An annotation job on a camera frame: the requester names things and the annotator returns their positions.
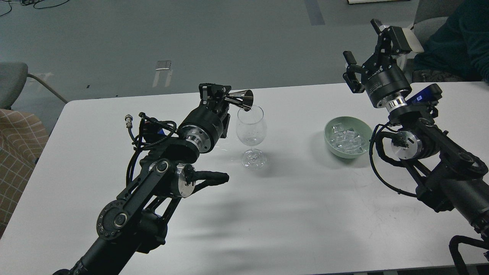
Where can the green bowl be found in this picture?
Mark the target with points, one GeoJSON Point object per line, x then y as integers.
{"type": "Point", "coordinates": [349, 122]}

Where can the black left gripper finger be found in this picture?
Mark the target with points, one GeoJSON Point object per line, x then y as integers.
{"type": "Point", "coordinates": [225, 123]}
{"type": "Point", "coordinates": [212, 95]}

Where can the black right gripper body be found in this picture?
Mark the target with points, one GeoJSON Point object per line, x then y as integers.
{"type": "Point", "coordinates": [382, 79]}

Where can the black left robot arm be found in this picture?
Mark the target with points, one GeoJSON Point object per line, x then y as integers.
{"type": "Point", "coordinates": [160, 173]}

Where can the person in teal shirt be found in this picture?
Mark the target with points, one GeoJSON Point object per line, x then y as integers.
{"type": "Point", "coordinates": [459, 50]}

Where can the silver floor plate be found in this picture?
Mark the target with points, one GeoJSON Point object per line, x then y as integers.
{"type": "Point", "coordinates": [163, 65]}

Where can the clear ice cubes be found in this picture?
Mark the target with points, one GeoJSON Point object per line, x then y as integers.
{"type": "Point", "coordinates": [347, 140]}

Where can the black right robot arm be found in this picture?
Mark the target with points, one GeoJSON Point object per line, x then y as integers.
{"type": "Point", "coordinates": [448, 177]}

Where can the grey office chair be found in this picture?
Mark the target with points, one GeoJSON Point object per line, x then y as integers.
{"type": "Point", "coordinates": [430, 16]}

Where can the steel cocktail jigger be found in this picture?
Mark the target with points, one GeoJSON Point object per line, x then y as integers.
{"type": "Point", "coordinates": [242, 99]}

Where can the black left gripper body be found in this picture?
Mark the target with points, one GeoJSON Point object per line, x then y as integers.
{"type": "Point", "coordinates": [203, 127]}

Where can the beige checkered cloth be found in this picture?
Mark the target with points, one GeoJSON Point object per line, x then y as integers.
{"type": "Point", "coordinates": [23, 138]}

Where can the grey chair left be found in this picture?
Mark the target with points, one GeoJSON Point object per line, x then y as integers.
{"type": "Point", "coordinates": [13, 77]}

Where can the clear wine glass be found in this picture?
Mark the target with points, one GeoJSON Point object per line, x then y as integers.
{"type": "Point", "coordinates": [251, 130]}

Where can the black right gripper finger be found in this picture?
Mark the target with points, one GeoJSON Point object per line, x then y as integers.
{"type": "Point", "coordinates": [352, 68]}
{"type": "Point", "coordinates": [392, 45]}

